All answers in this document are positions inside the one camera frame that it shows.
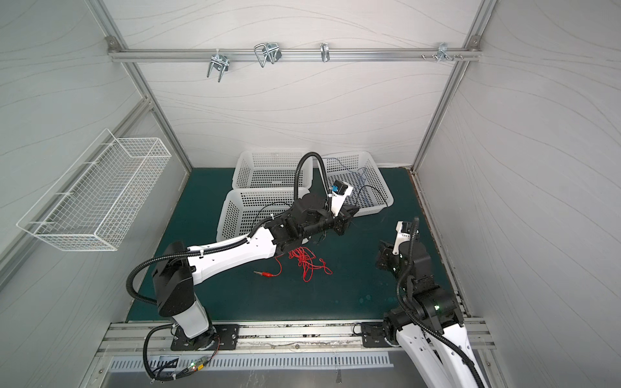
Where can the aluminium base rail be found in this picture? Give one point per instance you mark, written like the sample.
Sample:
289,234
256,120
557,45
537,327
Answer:
125,339

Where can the back left white basket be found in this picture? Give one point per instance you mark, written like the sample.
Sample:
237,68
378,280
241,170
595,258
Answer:
266,169

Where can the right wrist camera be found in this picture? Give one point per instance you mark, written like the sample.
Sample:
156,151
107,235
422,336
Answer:
405,232

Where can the metal hook clamp left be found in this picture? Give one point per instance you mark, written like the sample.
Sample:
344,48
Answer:
219,64

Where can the metal hook clamp right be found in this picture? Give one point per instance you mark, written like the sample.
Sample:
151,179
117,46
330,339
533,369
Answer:
442,54

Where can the front white perforated basket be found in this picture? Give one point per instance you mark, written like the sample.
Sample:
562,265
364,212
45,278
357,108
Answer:
244,208

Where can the aluminium cross rail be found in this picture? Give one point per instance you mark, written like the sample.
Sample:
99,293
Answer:
289,55

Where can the small metal bracket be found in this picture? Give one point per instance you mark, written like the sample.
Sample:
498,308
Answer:
324,52

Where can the white slotted cable duct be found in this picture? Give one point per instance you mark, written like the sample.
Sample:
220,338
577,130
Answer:
261,361

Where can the white wire wall basket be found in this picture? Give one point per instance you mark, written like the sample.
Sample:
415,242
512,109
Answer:
92,206

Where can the back right white basket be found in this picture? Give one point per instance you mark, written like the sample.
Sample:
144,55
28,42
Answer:
371,192

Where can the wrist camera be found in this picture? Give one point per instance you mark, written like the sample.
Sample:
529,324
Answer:
340,191
405,232

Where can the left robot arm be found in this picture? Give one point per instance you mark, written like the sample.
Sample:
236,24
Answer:
168,281

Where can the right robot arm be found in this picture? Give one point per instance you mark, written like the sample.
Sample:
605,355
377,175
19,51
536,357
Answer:
428,323

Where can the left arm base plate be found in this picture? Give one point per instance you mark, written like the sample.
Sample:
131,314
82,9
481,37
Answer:
222,336

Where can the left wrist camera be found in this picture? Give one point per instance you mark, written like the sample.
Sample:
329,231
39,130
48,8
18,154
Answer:
340,191

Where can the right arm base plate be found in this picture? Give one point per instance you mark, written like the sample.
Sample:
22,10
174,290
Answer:
377,335

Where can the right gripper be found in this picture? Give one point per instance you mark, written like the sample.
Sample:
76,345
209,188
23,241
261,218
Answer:
388,255

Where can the metal hook clamp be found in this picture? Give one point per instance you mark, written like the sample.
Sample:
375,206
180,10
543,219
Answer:
442,54
219,64

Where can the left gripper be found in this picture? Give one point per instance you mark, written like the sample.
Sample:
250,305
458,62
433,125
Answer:
343,218

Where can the metal u-bolt clamp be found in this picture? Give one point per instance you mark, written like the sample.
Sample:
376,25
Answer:
267,52

